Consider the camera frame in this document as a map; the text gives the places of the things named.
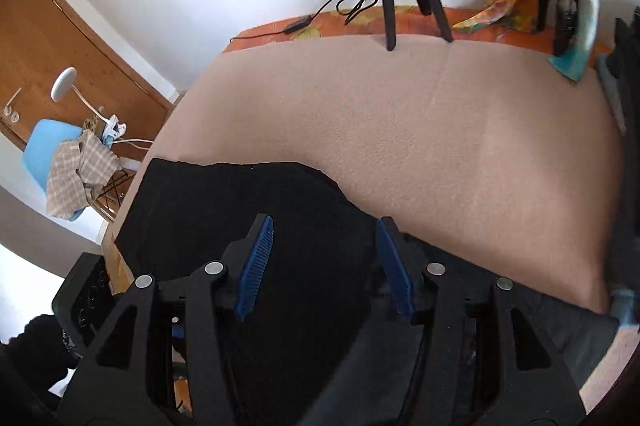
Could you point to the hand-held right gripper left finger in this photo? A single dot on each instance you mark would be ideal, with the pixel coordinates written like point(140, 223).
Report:
point(254, 271)

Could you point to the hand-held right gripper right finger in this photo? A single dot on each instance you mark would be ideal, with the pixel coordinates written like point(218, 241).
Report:
point(396, 273)

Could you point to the black pants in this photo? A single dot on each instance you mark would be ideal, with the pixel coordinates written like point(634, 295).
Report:
point(310, 206)

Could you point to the checkered cloth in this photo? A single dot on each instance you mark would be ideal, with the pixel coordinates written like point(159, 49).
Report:
point(90, 161)

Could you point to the pink beige blanket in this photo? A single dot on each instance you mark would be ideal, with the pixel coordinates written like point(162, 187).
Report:
point(425, 131)

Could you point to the blue chair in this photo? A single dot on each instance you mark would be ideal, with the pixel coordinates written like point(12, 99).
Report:
point(45, 141)

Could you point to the white power strip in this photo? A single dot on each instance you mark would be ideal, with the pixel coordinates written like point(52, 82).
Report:
point(114, 127)

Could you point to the white desk lamp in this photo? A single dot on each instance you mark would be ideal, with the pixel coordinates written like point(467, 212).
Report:
point(62, 83)

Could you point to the wooden door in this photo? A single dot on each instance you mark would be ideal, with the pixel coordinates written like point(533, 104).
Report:
point(65, 31)

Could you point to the dark object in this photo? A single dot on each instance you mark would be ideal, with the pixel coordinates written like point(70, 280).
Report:
point(627, 61)

